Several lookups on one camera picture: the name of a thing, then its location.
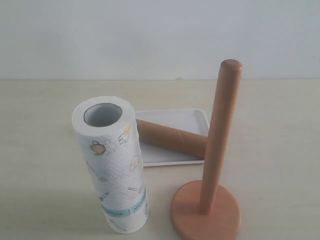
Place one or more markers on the brown cardboard tube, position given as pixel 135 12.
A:
pixel 172 138

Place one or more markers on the white printed paper towel roll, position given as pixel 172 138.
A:
pixel 107 133

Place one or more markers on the wooden paper towel holder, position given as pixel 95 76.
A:
pixel 203 209

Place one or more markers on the white rectangular plastic tray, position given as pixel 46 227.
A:
pixel 187 119

